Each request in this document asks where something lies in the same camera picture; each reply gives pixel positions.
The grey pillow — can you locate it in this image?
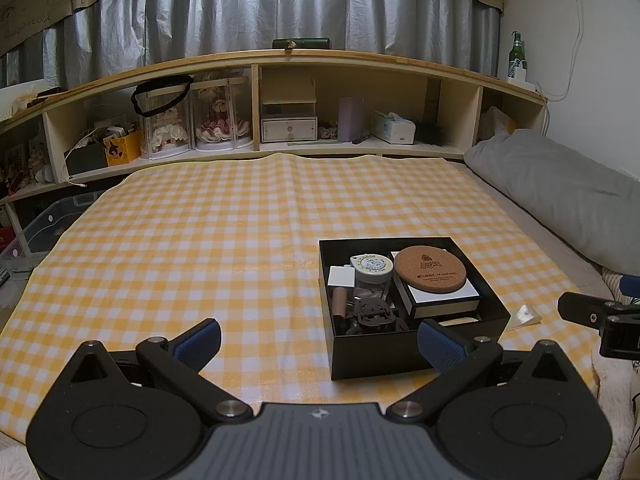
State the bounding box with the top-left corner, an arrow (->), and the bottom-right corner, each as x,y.
464,129 -> 640,276

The clear storage bin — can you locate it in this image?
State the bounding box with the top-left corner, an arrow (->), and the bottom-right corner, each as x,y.
0,195 -> 97,272

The dark storage box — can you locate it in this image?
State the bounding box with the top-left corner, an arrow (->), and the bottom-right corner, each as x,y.
64,142 -> 108,176

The brown charger cable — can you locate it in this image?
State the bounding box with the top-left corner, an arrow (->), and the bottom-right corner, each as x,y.
327,266 -> 408,337

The black fluffy ball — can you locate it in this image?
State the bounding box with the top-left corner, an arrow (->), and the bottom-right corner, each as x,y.
415,122 -> 447,147

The large black box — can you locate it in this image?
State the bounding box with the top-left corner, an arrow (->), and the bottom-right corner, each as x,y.
319,236 -> 512,381

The group of small figurines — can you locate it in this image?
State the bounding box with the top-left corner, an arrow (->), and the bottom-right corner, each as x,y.
0,139 -> 55,197

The clear case with shells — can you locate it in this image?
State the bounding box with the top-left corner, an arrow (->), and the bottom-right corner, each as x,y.
354,276 -> 393,306

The doll case with black handle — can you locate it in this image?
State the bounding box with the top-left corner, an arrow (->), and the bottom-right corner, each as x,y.
131,75 -> 194,159

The long wooden shelf unit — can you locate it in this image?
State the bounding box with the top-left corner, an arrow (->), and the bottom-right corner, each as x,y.
0,49 -> 549,206

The round cork coaster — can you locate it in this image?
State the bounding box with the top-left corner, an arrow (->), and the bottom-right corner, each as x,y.
394,245 -> 467,294

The lilac cup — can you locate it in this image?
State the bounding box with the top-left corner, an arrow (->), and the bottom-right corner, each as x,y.
339,97 -> 366,142

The dark green case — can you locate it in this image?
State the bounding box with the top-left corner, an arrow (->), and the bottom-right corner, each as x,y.
272,37 -> 332,51

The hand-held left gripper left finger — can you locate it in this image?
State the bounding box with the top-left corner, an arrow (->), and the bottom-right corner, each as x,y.
62,318 -> 253,423

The clear plastic bag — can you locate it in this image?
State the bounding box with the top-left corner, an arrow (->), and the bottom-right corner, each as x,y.
505,304 -> 543,334

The small white drawer box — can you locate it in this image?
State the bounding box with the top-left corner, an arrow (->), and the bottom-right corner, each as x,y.
260,91 -> 319,144

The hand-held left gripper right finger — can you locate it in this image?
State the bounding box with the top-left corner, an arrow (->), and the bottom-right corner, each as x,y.
387,319 -> 576,423

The white wall cable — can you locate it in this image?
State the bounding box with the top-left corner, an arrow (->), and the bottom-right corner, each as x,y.
536,0 -> 590,102

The grey curtain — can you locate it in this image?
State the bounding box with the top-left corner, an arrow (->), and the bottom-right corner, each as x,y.
0,0 -> 503,92

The yellow checked cloth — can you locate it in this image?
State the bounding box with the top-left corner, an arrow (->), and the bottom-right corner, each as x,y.
0,152 -> 601,447

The green glass bottle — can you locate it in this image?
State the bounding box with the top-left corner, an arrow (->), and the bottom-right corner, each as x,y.
507,31 -> 526,81

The yellow printed box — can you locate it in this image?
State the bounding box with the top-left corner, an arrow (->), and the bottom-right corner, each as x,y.
103,130 -> 143,167

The white tissue box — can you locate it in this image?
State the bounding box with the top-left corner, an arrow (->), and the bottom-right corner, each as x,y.
371,111 -> 417,145

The doll in clear case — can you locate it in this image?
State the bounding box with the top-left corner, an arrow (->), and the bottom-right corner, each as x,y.
190,77 -> 252,152

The white lidded black gift box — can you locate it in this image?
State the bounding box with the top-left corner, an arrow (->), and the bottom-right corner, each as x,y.
392,260 -> 482,322

